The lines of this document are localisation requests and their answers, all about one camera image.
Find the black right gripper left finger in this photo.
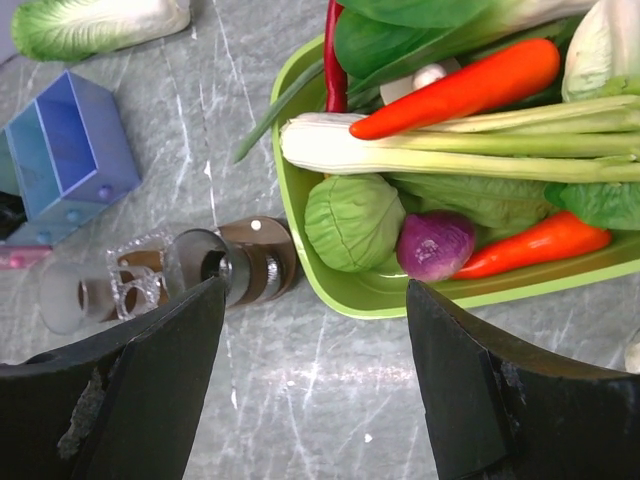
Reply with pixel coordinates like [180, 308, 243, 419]
[1, 279, 225, 479]

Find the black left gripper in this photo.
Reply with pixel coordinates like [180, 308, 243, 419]
[0, 192, 27, 240]

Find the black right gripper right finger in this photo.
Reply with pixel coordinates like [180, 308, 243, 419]
[406, 281, 639, 479]

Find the frosted clear glass cup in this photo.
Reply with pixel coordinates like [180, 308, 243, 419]
[39, 261, 115, 335]

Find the clear textured plastic holder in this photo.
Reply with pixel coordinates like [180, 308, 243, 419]
[105, 226, 178, 321]

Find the dark glass cup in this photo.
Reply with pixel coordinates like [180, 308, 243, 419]
[163, 228, 242, 307]

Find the brown wooden tray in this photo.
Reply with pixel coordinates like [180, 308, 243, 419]
[117, 215, 299, 306]

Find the pink drawer box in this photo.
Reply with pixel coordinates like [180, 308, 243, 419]
[0, 245, 52, 271]

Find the teal drawer box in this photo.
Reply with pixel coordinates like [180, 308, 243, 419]
[1, 131, 75, 247]

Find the purple drawer box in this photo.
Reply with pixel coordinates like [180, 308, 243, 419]
[36, 70, 141, 204]

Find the purple onion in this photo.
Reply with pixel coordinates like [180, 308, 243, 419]
[396, 210, 476, 283]

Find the napa cabbage on table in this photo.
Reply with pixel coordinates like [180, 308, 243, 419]
[10, 0, 191, 62]

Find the small red pepper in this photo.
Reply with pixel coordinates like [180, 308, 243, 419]
[452, 211, 613, 280]

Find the green plastic vegetable basket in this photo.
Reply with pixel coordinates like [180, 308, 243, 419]
[269, 14, 640, 321]

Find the round green cabbage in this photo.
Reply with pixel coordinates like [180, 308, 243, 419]
[304, 174, 406, 273]

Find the white celery stalk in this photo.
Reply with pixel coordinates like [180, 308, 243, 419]
[279, 95, 639, 183]

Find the red chili pepper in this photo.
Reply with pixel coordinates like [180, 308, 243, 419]
[323, 0, 348, 113]

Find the white mushroom in basket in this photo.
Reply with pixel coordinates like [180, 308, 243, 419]
[379, 58, 461, 105]

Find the orange carrot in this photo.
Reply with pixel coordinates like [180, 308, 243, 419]
[349, 38, 561, 140]

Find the napa cabbage in basket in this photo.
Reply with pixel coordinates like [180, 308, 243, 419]
[561, 0, 639, 102]

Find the bok choy in basket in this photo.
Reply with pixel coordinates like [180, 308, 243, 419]
[334, 0, 594, 94]

